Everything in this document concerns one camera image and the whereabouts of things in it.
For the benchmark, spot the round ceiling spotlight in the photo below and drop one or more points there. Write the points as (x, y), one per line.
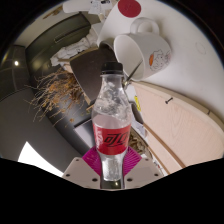
(16, 63)

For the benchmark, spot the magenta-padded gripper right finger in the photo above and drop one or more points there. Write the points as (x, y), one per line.
(141, 170)

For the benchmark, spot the thin stirrer in mug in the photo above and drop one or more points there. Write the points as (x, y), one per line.
(133, 73)

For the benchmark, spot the yellow sticky note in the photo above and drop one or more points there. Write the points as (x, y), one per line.
(137, 103)

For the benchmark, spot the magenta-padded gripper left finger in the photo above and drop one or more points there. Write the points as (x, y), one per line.
(83, 170)

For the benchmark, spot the light plywood panel with strips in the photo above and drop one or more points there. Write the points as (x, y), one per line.
(186, 133)

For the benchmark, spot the dark double door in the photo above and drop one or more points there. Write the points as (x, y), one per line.
(56, 36)

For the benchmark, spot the flat round red coaster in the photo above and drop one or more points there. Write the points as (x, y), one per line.
(129, 8)

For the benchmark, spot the large ceiling light panel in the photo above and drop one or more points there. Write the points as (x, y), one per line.
(38, 158)

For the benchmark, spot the clear red-labelled drink bottle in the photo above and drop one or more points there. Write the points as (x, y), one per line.
(111, 136)

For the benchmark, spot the dried plant in grey pot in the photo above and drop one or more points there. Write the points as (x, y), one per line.
(88, 70)

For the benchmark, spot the white mug with cartoon print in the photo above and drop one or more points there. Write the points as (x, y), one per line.
(146, 50)

